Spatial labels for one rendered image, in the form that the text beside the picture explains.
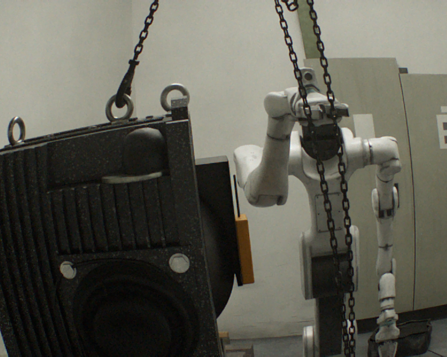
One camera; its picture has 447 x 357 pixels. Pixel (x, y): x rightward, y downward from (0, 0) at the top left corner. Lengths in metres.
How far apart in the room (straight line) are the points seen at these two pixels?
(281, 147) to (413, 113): 2.43
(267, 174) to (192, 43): 2.78
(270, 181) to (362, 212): 2.42
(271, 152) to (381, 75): 2.41
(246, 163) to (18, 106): 1.30
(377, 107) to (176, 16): 1.43
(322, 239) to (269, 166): 0.60
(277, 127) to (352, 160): 0.49
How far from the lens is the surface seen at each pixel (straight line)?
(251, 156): 2.29
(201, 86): 4.67
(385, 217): 2.70
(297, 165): 2.34
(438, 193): 4.37
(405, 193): 4.35
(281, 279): 4.76
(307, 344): 2.85
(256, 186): 2.01
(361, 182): 4.35
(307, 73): 1.70
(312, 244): 2.52
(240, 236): 1.82
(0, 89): 3.03
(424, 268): 4.47
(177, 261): 1.32
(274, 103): 1.88
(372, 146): 2.36
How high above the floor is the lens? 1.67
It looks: 8 degrees down
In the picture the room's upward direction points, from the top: 7 degrees counter-clockwise
